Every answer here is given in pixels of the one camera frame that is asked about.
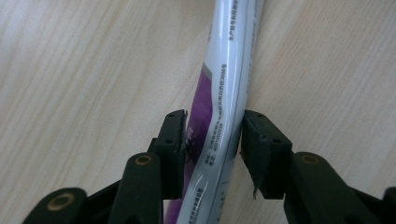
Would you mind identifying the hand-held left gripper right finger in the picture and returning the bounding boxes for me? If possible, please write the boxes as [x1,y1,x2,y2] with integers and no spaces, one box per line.
[240,109,294,201]

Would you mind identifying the white and purple toothpaste tube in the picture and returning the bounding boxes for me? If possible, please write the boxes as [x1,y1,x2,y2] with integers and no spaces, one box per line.
[163,0,265,224]

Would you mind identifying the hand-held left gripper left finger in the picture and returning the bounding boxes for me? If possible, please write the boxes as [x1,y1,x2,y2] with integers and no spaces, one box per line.
[147,108,189,201]

